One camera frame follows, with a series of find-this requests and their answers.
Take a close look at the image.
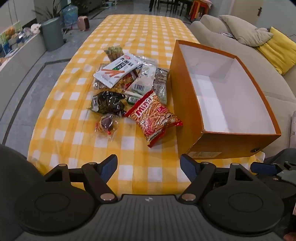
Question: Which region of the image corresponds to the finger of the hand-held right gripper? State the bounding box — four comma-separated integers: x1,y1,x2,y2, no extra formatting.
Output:
250,161,281,176

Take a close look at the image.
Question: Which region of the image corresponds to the yellow checked tablecloth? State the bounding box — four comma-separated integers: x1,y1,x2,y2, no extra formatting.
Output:
27,14,264,195

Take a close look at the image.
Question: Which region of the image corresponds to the orange plastic stool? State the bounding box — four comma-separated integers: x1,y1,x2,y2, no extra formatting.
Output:
188,0,208,22

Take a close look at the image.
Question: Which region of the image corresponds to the silver printed snack packet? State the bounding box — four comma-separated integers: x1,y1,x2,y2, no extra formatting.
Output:
151,67,170,105

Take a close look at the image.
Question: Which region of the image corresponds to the red pretzel stick bag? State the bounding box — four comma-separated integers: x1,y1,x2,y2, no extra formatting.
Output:
124,90,183,148

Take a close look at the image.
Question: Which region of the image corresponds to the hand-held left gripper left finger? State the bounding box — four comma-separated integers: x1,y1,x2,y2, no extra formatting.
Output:
43,154,119,204

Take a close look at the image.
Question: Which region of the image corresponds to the long leaf potted plant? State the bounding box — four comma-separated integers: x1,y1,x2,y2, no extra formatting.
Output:
32,0,67,21

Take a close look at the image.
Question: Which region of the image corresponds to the pink plastic container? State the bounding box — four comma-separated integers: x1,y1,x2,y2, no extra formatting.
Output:
78,16,90,31

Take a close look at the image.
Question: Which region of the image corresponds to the white breadstick packet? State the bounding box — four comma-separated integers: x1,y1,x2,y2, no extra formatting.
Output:
94,53,144,88

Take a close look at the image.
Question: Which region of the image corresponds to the yellow noodle snack packet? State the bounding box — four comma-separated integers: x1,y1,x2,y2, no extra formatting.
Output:
109,75,137,93

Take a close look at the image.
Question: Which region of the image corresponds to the green label snack packet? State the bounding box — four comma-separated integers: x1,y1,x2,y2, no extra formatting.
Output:
104,46,123,62

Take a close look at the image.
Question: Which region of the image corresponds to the green tube snack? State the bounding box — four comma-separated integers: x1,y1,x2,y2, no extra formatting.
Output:
125,91,144,106

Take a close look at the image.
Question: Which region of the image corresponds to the grey trash bin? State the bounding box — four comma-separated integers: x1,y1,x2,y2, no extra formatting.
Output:
41,17,64,52

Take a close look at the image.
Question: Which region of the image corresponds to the white barcode snack packet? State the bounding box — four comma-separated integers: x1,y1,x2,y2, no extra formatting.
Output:
128,65,158,95

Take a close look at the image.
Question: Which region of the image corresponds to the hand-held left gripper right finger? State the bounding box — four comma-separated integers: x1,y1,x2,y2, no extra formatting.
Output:
178,154,255,204

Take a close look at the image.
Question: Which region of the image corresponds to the dark seaweed packet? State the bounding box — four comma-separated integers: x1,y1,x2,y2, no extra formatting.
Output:
88,91,126,116

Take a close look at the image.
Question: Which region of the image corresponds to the clear candy packet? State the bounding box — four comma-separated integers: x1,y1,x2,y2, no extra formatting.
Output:
95,113,122,141

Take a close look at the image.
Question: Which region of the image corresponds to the beige pillow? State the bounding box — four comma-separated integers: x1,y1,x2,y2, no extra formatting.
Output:
219,15,273,47

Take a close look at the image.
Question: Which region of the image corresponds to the beige sofa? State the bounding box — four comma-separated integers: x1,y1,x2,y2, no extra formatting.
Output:
188,14,296,158

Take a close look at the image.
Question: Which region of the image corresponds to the orange cardboard box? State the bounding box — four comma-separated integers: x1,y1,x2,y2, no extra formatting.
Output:
169,40,282,159

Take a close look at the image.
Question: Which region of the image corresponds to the blue water bottle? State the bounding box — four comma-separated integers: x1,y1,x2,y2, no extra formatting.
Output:
60,5,79,27

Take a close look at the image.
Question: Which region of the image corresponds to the white low cabinet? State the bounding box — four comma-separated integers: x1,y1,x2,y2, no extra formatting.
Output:
0,34,47,98

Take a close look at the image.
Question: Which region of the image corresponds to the dark dining table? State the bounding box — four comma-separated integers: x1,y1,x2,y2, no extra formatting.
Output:
149,0,190,14

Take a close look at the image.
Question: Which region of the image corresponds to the yellow pillow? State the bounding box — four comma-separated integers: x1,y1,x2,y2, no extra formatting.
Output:
255,27,296,75

